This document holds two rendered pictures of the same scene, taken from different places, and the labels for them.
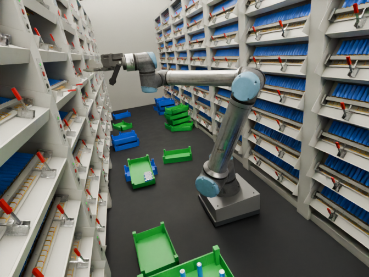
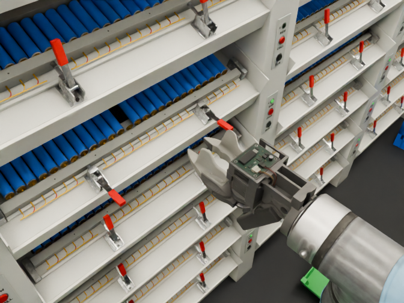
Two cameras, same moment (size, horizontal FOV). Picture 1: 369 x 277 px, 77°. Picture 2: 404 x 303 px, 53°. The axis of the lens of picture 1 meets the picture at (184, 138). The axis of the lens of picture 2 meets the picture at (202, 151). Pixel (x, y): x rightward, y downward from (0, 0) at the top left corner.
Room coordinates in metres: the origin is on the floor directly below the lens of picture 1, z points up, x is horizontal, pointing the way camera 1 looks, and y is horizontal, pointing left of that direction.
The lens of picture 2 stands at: (1.03, 0.05, 1.53)
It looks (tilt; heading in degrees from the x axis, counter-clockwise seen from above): 46 degrees down; 60
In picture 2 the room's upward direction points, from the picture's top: straight up
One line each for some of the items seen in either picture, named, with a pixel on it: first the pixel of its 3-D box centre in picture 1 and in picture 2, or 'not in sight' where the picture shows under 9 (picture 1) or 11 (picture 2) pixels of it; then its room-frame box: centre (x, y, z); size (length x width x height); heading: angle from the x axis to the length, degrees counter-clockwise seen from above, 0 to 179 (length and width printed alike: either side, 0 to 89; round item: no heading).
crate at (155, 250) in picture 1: (154, 248); not in sight; (1.02, 0.25, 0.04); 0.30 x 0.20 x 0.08; 18
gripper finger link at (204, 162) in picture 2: (91, 65); (205, 160); (1.25, 0.42, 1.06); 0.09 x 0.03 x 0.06; 113
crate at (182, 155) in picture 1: (177, 154); not in sight; (2.25, 0.10, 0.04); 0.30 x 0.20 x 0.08; 90
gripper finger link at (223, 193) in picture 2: (102, 68); (226, 186); (1.26, 0.38, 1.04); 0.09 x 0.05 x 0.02; 113
